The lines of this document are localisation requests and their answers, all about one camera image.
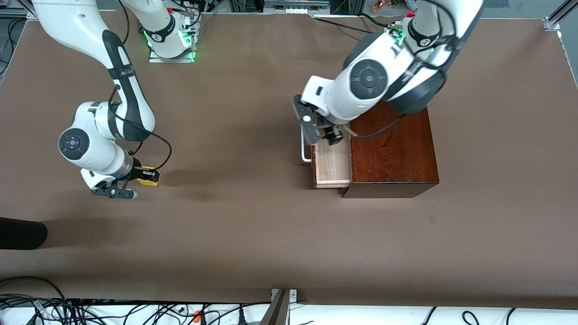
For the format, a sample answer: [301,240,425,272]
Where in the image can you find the yellow wooden block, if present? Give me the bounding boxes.
[136,168,160,187]

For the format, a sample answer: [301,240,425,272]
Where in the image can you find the light wood drawer white handle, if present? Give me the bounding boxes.
[301,123,353,189]

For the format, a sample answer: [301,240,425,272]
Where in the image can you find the dark brown wooden cabinet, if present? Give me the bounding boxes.
[339,100,439,199]

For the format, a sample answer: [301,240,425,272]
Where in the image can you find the grey power strip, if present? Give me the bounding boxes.
[264,0,330,15]

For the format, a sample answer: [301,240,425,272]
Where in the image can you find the black cylindrical object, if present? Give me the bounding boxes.
[0,217,48,250]

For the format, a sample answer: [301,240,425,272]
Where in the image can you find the dark metal bar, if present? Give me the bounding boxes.
[261,289,290,325]

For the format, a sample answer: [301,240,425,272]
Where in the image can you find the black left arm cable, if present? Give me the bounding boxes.
[348,113,407,139]

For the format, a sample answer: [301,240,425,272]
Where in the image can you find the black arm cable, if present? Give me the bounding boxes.
[348,113,407,139]
[108,86,173,171]

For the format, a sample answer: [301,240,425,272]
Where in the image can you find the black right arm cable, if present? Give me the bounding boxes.
[108,86,173,171]

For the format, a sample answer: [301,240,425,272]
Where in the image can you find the black table cable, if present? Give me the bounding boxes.
[315,17,387,35]
[359,13,394,28]

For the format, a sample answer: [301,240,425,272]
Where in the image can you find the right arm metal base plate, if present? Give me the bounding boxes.
[148,11,196,63]

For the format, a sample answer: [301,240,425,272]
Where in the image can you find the black looped floor cable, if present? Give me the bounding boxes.
[0,276,67,302]

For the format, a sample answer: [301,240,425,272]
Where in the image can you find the small metal table bracket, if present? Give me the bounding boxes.
[271,289,298,304]

